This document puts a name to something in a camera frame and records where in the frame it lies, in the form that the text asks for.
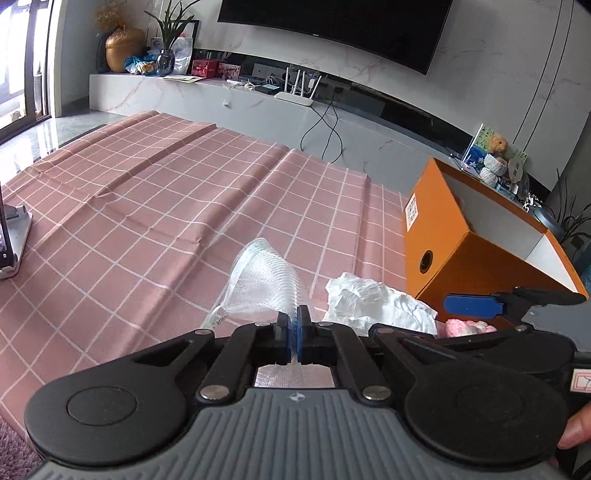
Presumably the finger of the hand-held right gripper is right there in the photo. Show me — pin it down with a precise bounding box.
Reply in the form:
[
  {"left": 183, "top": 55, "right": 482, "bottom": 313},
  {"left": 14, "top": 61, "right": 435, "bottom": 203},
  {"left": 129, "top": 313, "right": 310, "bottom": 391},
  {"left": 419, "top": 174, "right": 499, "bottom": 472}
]
[{"left": 443, "top": 285, "right": 588, "bottom": 330}]

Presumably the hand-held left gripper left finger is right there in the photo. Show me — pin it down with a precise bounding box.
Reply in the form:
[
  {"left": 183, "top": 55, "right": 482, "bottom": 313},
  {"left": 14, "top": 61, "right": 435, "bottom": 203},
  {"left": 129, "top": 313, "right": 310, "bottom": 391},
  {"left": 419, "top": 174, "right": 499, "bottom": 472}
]
[{"left": 133, "top": 311, "right": 296, "bottom": 403}]

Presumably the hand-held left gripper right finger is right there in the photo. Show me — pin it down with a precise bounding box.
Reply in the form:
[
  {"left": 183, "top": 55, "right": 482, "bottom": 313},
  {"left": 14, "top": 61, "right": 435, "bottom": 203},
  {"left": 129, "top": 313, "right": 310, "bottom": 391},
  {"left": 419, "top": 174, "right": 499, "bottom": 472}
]
[{"left": 297, "top": 305, "right": 445, "bottom": 402}]

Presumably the pink plush toy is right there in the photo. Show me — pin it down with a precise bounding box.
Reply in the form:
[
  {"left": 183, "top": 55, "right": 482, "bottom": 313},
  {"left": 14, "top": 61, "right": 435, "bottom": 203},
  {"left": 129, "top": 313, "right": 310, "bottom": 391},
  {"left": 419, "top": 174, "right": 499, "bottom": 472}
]
[{"left": 436, "top": 318, "right": 498, "bottom": 339}]

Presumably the orange cardboard box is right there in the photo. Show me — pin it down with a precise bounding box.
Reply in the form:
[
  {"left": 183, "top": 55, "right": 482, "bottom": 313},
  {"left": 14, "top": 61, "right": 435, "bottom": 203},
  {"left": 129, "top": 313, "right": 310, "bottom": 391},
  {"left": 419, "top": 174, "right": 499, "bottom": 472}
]
[{"left": 403, "top": 157, "right": 590, "bottom": 325}]

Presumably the white foam mesh sleeve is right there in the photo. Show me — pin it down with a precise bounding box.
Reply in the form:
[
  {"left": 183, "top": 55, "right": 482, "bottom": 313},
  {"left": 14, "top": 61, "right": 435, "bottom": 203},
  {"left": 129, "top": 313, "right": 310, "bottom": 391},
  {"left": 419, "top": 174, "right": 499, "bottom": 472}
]
[{"left": 205, "top": 237, "right": 306, "bottom": 332}]

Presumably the white tissue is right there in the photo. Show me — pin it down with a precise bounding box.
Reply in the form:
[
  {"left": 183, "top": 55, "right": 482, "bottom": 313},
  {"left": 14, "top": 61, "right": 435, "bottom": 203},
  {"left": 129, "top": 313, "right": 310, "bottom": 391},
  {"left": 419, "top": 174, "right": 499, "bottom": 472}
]
[{"left": 321, "top": 272, "right": 438, "bottom": 336}]

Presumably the person's right hand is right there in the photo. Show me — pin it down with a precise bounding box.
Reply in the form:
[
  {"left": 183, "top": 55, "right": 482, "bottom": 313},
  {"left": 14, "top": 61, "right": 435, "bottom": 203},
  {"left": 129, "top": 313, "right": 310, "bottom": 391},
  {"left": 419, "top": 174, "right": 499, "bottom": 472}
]
[{"left": 557, "top": 401, "right": 591, "bottom": 451}]

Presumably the silver trash can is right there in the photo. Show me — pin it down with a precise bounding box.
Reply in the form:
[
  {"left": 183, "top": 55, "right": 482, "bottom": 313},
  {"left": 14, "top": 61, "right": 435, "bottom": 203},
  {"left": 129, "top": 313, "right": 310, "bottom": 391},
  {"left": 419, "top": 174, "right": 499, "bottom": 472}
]
[{"left": 532, "top": 204, "right": 562, "bottom": 241}]

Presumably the long-leaf floor plant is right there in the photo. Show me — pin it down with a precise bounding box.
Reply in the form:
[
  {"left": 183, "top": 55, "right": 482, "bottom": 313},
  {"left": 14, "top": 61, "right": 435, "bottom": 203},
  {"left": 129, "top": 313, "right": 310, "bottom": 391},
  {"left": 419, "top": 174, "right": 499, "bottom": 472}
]
[{"left": 549, "top": 170, "right": 591, "bottom": 252}]

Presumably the brown and white teddy bear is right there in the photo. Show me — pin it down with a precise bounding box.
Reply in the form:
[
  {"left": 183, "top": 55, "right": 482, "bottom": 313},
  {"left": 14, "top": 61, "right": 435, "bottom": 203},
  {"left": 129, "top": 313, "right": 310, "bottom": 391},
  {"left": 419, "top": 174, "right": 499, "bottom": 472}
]
[{"left": 479, "top": 134, "right": 511, "bottom": 185}]

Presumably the pink checked tablecloth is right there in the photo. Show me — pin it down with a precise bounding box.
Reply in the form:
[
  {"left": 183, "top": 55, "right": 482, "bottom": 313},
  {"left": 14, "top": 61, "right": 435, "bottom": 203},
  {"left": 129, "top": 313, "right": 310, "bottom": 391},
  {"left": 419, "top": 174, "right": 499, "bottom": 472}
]
[{"left": 0, "top": 111, "right": 445, "bottom": 437}]

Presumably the teddy bear with toys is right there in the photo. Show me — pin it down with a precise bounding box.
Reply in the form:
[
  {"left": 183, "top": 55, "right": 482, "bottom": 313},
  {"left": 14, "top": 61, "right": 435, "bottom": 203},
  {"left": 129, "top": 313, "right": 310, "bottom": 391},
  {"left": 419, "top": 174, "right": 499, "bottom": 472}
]
[{"left": 461, "top": 123, "right": 528, "bottom": 177}]

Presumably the white router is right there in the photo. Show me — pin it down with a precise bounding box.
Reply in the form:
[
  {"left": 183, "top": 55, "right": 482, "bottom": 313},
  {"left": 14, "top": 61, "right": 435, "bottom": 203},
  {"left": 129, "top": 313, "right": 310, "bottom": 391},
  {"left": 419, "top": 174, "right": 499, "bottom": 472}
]
[{"left": 274, "top": 65, "right": 323, "bottom": 108}]

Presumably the white marble television console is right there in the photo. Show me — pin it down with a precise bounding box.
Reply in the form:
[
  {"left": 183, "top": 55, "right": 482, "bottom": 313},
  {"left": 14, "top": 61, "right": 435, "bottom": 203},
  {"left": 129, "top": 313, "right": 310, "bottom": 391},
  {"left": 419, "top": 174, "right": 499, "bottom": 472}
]
[{"left": 89, "top": 69, "right": 550, "bottom": 220}]

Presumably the silver phone stand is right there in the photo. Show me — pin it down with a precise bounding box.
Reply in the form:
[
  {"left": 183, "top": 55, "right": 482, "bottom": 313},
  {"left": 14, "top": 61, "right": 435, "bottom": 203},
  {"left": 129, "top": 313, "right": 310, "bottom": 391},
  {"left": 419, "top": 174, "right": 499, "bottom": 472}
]
[{"left": 0, "top": 184, "right": 33, "bottom": 280}]

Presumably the purple rug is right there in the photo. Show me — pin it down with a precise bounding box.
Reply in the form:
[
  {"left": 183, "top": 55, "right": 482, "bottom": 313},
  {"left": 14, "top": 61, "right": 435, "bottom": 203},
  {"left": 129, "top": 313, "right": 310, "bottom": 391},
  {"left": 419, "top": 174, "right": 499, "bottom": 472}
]
[{"left": 0, "top": 405, "right": 45, "bottom": 480}]

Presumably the green plant in glass vase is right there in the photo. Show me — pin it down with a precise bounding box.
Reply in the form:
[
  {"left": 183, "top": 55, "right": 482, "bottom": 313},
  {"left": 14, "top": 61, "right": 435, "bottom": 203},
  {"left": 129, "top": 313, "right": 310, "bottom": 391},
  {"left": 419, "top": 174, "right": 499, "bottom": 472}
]
[{"left": 144, "top": 0, "right": 197, "bottom": 77}]

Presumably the blue and white plastic bag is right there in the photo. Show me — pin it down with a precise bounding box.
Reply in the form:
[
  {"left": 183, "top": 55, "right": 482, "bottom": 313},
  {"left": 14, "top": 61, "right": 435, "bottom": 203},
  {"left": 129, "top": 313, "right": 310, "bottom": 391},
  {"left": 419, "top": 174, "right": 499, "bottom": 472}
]
[{"left": 123, "top": 52, "right": 160, "bottom": 76}]

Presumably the gold vase with dried flowers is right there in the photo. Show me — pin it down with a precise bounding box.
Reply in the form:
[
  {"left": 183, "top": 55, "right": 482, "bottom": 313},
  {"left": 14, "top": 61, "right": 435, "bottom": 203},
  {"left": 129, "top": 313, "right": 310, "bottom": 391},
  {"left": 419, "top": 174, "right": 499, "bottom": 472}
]
[{"left": 95, "top": 0, "right": 148, "bottom": 74}]

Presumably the glass sliding door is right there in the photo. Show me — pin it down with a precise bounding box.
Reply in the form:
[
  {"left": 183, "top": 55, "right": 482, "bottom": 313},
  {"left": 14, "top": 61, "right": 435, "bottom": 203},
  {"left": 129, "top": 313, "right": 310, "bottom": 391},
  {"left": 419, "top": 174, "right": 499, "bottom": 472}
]
[{"left": 0, "top": 0, "right": 57, "bottom": 141}]

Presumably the black router cable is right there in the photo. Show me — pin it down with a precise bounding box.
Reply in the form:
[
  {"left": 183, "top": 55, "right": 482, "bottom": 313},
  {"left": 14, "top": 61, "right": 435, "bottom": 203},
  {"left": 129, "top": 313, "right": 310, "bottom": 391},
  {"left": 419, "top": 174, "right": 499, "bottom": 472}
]
[{"left": 300, "top": 99, "right": 345, "bottom": 164}]

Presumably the black picture frame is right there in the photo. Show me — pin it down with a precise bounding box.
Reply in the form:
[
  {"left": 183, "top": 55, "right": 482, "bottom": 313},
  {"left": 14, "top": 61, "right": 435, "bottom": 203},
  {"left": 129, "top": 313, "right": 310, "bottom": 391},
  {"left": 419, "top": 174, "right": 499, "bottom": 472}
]
[{"left": 172, "top": 19, "right": 201, "bottom": 75}]

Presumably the black wall television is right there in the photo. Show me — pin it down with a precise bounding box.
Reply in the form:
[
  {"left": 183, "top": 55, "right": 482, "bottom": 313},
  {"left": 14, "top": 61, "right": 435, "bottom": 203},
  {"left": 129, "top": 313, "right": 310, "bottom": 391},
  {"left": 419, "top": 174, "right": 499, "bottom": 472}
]
[{"left": 217, "top": 0, "right": 454, "bottom": 76}]

